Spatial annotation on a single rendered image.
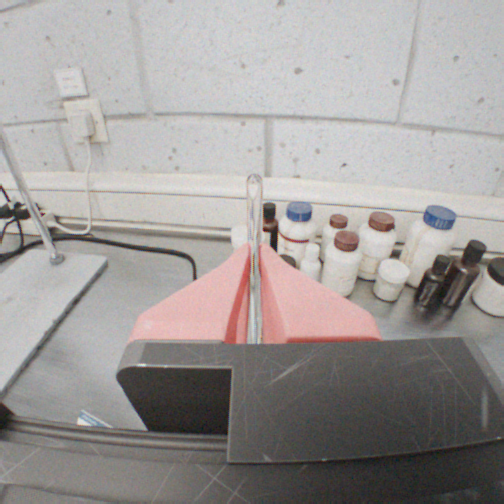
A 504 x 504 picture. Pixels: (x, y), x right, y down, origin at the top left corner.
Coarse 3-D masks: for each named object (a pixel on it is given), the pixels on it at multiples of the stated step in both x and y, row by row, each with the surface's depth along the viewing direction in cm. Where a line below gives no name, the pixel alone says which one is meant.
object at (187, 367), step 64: (192, 320) 5; (128, 384) 5; (192, 384) 5; (256, 384) 4; (320, 384) 4; (384, 384) 4; (448, 384) 4; (256, 448) 4; (320, 448) 4; (384, 448) 4; (448, 448) 3
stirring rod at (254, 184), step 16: (256, 176) 10; (256, 192) 10; (256, 208) 10; (256, 224) 11; (256, 240) 11; (256, 256) 12; (256, 272) 12; (256, 288) 13; (256, 304) 13; (256, 320) 14; (256, 336) 15
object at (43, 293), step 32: (32, 256) 53; (64, 256) 52; (96, 256) 52; (0, 288) 45; (32, 288) 45; (64, 288) 45; (0, 320) 39; (32, 320) 40; (0, 352) 35; (32, 352) 36; (0, 384) 31
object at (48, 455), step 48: (0, 432) 4; (48, 432) 4; (96, 432) 4; (144, 432) 4; (0, 480) 3; (48, 480) 3; (96, 480) 3; (144, 480) 3; (192, 480) 3; (240, 480) 3; (288, 480) 3; (336, 480) 3; (384, 480) 3; (432, 480) 3; (480, 480) 3
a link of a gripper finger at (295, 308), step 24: (264, 264) 9; (288, 264) 9; (264, 288) 12; (288, 288) 7; (312, 288) 7; (264, 312) 11; (288, 312) 6; (312, 312) 6; (336, 312) 6; (360, 312) 6; (264, 336) 11; (288, 336) 5; (312, 336) 5; (336, 336) 5; (360, 336) 5
